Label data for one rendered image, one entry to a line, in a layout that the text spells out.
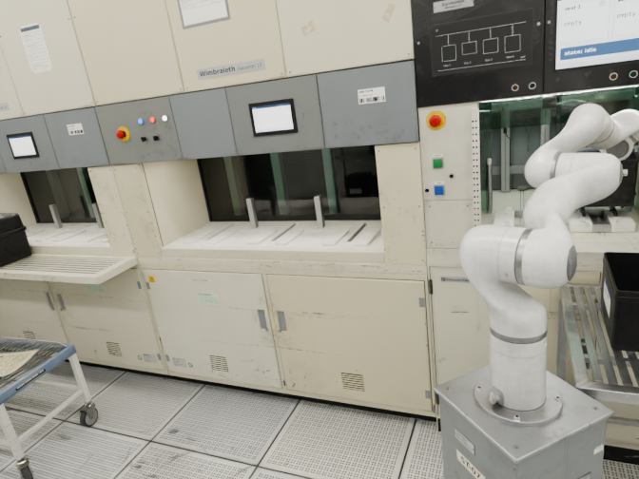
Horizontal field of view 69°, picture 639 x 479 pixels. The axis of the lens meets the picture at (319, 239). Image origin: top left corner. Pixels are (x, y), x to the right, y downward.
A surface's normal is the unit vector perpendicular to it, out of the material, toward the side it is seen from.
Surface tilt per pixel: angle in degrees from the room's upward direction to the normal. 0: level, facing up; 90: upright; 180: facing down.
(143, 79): 90
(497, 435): 0
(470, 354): 90
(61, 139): 90
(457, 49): 90
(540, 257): 64
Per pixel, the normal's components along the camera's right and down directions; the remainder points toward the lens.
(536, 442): -0.13, -0.94
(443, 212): -0.38, 0.34
